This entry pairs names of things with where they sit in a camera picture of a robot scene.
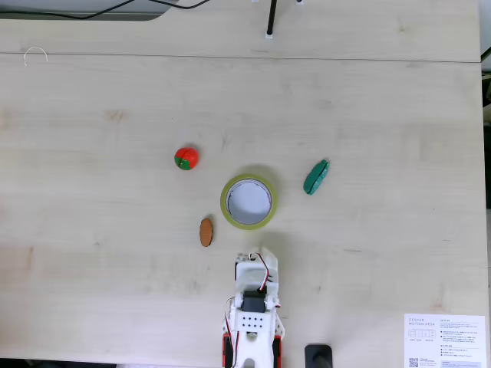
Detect toy hamburger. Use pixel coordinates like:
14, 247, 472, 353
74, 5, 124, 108
199, 217, 214, 248

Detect white printed paper sheet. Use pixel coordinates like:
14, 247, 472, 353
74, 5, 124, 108
404, 313, 485, 368

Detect yellow packing tape roll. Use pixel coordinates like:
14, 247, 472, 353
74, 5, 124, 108
219, 172, 278, 231

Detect black pole with clamp base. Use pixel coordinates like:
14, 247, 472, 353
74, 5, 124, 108
305, 343, 334, 368

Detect black cable on desk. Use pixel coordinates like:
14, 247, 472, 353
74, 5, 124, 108
0, 0, 211, 21

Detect red white black servo cable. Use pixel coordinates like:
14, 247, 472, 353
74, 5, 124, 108
249, 252, 272, 294

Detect black camera stand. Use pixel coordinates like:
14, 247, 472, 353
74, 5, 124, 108
251, 0, 305, 41

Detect white wire hook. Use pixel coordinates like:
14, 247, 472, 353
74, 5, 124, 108
22, 46, 49, 68

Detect green toy cucumber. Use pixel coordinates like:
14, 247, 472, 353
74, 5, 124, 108
302, 159, 331, 196

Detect red green toy tomato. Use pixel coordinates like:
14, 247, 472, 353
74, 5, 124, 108
173, 145, 199, 172

